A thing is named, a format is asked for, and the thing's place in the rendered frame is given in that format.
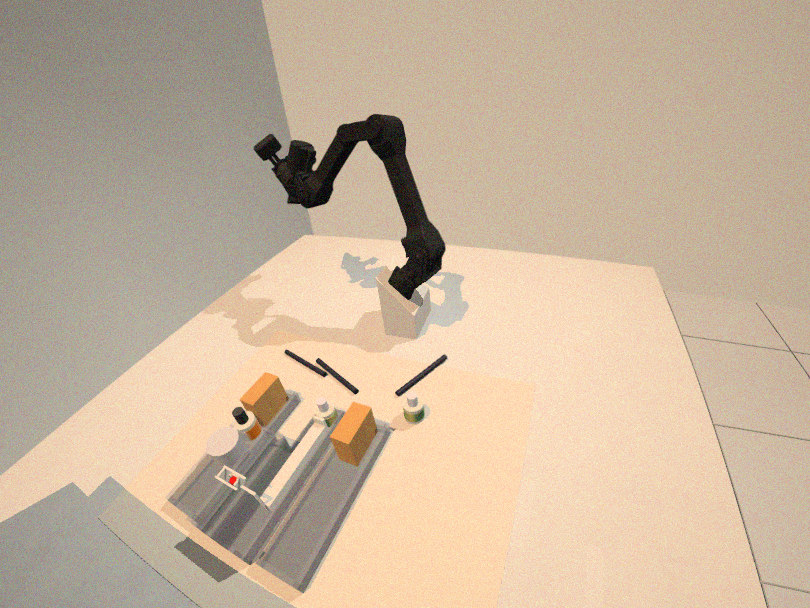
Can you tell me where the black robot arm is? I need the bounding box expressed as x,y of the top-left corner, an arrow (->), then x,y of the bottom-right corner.
280,114 -> 446,300

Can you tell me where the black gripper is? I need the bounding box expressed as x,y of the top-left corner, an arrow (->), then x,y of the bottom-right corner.
253,134 -> 288,182

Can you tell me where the dark grey cylinder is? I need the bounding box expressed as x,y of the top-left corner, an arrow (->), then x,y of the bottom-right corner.
316,358 -> 359,394
395,354 -> 448,396
284,350 -> 328,377

